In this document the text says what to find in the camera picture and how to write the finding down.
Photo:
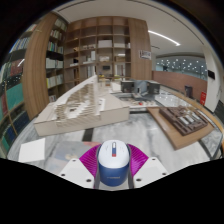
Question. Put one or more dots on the red standing sign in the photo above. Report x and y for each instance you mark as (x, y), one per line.
(203, 98)

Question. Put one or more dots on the wall poster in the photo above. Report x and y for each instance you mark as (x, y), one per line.
(145, 54)

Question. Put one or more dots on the wooden shelf unit with boxes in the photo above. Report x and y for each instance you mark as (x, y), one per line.
(106, 43)

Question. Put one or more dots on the flat wooden base board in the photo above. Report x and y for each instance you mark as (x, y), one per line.
(176, 138)

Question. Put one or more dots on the group of small ceiling lights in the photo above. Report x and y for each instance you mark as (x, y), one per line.
(183, 64)

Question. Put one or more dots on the grey architectural model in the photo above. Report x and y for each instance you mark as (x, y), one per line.
(133, 86)

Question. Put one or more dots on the wooden bookshelf with books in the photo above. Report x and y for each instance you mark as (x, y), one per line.
(33, 73)

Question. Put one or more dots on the pastel printed mouse pad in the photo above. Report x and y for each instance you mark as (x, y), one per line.
(61, 156)

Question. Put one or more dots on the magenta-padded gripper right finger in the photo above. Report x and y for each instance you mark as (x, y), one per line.
(150, 170)

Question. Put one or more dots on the blue and white computer mouse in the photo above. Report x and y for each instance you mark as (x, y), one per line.
(113, 163)

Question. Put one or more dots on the clear acrylic architectural model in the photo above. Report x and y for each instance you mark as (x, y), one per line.
(168, 98)

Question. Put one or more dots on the dark brown architectural model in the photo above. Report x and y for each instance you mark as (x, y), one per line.
(185, 120)

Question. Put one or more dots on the white architectural model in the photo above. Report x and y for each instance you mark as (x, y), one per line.
(83, 108)

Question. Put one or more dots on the white paper sheet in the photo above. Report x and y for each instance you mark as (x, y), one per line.
(32, 150)

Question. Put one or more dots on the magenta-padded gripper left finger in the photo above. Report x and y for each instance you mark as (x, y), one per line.
(78, 171)

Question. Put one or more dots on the black wall screen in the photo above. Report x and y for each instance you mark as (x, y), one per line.
(211, 74)

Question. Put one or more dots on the long ceiling light strip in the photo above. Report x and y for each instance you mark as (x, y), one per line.
(164, 37)

